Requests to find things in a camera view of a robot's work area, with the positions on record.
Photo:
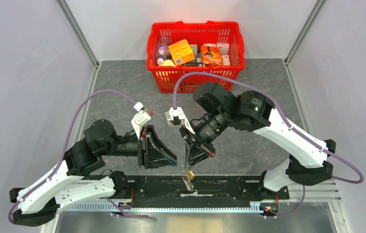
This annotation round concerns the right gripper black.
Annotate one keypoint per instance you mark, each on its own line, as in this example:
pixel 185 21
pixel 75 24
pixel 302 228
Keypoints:
pixel 197 155

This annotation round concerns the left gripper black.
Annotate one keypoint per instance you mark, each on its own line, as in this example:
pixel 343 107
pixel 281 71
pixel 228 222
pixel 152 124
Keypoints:
pixel 159 155

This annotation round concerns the yellow key tag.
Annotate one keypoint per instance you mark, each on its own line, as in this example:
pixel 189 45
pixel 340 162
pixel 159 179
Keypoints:
pixel 190 174

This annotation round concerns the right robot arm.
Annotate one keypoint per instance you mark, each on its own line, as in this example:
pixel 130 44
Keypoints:
pixel 253 112

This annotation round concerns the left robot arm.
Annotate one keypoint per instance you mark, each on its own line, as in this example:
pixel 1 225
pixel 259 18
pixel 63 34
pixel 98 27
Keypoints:
pixel 54 192

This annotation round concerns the yellow round item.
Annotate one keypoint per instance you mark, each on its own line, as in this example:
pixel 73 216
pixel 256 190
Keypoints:
pixel 168 63

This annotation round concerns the orange black package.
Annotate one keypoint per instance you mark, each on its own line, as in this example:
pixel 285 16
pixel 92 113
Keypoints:
pixel 211 56

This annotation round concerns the clear plastic bottle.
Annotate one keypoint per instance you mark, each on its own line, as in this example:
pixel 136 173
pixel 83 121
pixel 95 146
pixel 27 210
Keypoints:
pixel 162 51

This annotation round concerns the orange box left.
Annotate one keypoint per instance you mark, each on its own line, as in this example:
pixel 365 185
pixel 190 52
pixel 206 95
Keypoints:
pixel 181 52

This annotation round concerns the red shopping basket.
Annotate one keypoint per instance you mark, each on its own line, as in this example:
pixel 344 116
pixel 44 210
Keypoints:
pixel 195 33

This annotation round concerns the white pink box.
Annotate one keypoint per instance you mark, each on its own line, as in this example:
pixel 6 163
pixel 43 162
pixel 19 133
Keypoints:
pixel 223 48

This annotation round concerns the black base frame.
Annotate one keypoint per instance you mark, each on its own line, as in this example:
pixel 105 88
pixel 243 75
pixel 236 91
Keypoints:
pixel 162 191

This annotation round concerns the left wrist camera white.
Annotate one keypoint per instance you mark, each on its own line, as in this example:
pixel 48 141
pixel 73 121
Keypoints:
pixel 142 116

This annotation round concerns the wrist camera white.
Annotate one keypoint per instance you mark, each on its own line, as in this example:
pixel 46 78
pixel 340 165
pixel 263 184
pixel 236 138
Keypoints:
pixel 177 117
pixel 142 116

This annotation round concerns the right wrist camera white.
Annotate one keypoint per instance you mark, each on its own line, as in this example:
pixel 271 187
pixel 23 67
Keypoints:
pixel 177 117

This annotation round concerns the white slotted cable duct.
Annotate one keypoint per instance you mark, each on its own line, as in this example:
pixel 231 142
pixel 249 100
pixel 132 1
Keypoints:
pixel 105 206

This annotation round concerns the right aluminium corner post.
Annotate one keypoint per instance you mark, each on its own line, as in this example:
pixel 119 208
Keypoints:
pixel 304 30

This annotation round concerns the aluminium corner post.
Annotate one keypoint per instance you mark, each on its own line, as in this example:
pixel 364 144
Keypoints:
pixel 304 30
pixel 67 12

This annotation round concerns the left aluminium corner post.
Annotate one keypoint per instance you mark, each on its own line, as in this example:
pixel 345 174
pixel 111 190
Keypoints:
pixel 67 12

